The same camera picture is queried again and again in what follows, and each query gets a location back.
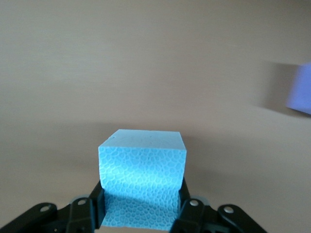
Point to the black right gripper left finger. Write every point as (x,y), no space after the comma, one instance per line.
(80,216)

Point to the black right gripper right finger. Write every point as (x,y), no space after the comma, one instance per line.
(194,216)

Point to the light blue foam block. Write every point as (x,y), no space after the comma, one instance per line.
(142,170)

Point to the purple foam block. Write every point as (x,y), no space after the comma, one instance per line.
(300,89)

